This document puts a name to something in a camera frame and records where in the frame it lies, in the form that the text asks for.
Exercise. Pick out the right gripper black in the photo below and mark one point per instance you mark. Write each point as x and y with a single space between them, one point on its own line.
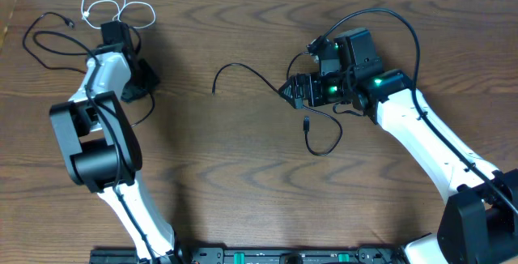
313 81

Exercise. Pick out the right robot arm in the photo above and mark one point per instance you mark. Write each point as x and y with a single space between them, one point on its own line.
479 223

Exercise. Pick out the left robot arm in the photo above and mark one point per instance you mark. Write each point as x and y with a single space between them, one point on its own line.
101 150

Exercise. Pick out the brown cardboard box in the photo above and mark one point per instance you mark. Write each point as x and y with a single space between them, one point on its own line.
7 8

